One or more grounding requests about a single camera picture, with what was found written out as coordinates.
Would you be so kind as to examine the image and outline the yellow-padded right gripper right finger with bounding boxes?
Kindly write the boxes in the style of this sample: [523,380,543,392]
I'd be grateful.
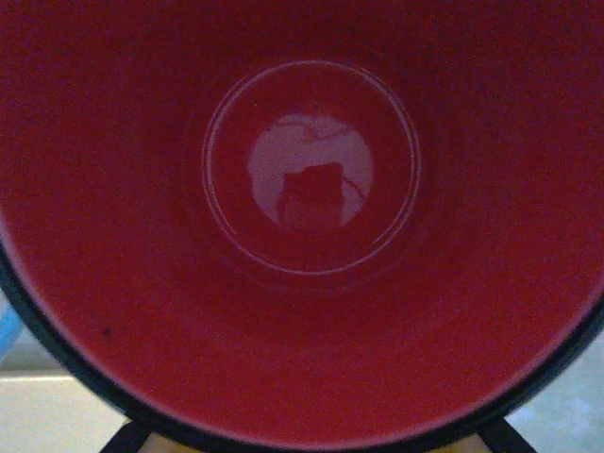
[452,417,525,453]

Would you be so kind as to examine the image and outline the light blue cup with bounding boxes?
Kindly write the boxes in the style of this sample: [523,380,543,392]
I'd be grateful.
[0,301,23,362]

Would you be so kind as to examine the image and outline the red cup with black handle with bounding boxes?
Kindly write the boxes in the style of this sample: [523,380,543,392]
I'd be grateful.
[0,0,604,453]

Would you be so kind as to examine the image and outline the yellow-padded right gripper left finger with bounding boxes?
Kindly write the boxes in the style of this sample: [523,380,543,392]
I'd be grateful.
[101,419,204,453]

